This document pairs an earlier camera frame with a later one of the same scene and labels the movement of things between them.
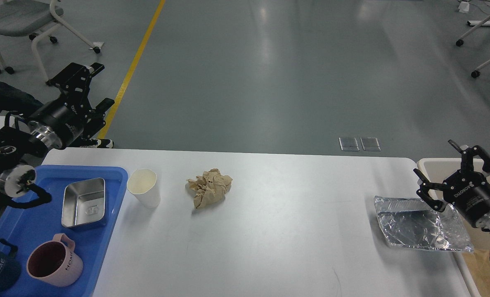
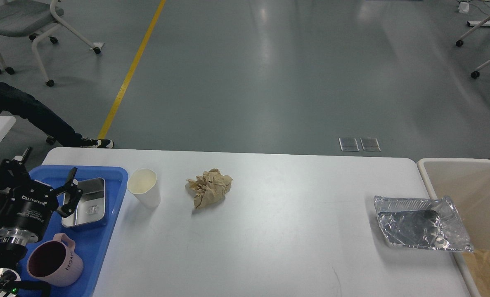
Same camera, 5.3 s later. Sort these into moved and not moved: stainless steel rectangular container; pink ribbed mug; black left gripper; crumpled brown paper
Moved: black left gripper
Not moved: pink ribbed mug; crumpled brown paper; stainless steel rectangular container
